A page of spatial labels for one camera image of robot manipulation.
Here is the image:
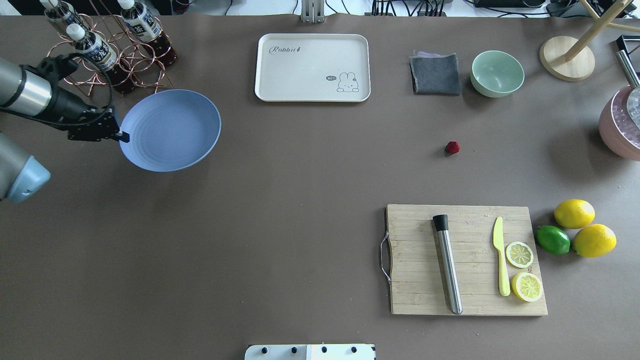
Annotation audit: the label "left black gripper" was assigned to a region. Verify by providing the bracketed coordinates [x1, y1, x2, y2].
[67, 107, 130, 143]

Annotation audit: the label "blue plate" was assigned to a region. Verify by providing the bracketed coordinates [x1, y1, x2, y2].
[119, 89, 222, 173]

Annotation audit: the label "red strawberry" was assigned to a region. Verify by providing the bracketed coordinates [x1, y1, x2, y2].
[445, 141, 461, 155]

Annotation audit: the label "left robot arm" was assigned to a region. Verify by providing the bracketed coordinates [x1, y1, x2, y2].
[0, 53, 130, 203]

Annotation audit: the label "drink bottle top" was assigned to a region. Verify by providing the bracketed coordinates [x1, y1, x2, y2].
[66, 23, 137, 94]

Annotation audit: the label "drink bottle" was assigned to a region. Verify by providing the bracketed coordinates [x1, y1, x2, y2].
[39, 0, 90, 39]
[118, 0, 178, 67]
[66, 23, 137, 94]

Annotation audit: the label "drink bottle bottom left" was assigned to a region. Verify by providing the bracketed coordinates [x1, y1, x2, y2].
[118, 0, 178, 67]

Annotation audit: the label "drink bottle bottom right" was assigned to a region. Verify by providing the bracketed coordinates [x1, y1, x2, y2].
[39, 0, 90, 39]

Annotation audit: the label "cream rabbit tray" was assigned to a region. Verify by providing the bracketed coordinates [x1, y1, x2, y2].
[254, 33, 371, 103]

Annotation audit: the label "grey folded cloth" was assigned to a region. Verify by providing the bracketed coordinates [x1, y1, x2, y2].
[409, 51, 461, 96]

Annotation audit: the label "steel muddler black tip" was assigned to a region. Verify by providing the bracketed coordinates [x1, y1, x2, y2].
[432, 214, 464, 315]

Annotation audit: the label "wooden cutting board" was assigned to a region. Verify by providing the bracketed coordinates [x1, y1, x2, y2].
[386, 203, 547, 317]

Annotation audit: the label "green bowl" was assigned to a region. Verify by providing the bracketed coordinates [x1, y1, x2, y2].
[470, 50, 525, 98]

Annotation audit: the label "yellow plastic knife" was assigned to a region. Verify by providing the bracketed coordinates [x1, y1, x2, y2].
[492, 216, 511, 297]

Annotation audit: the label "lemon slice lower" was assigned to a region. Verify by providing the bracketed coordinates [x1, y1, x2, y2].
[505, 241, 534, 269]

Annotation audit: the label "lemon slice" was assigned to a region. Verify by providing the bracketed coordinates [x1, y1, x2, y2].
[505, 241, 534, 269]
[510, 272, 543, 302]

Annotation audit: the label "lemon slice upper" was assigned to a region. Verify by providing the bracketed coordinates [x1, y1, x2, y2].
[510, 272, 543, 302]

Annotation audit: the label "green lime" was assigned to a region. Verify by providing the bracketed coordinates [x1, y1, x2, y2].
[535, 225, 571, 255]

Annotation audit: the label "wooden cup stand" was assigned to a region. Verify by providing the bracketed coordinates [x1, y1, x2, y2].
[539, 0, 640, 82]

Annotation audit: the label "yellow lemon lower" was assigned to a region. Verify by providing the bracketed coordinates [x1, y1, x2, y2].
[553, 199, 595, 229]

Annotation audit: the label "yellow lemon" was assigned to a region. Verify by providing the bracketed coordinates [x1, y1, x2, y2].
[553, 199, 595, 229]
[573, 224, 617, 258]

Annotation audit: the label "yellow lemon upper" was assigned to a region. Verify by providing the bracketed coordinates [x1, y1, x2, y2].
[573, 224, 617, 258]

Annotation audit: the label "pink bowl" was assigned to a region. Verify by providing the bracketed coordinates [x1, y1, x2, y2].
[598, 85, 640, 162]

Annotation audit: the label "clear plastic ice cubes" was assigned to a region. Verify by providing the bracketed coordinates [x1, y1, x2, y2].
[611, 86, 640, 148]

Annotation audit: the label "metal ice scoop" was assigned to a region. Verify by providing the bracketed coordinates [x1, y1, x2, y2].
[615, 50, 640, 129]

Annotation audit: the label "black tray with glasses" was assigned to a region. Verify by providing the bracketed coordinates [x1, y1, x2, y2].
[615, 34, 640, 73]

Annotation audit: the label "copper wire bottle rack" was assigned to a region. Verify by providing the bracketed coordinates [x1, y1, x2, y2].
[51, 0, 173, 96]

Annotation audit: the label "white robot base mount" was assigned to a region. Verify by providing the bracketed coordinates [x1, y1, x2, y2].
[244, 343, 377, 360]

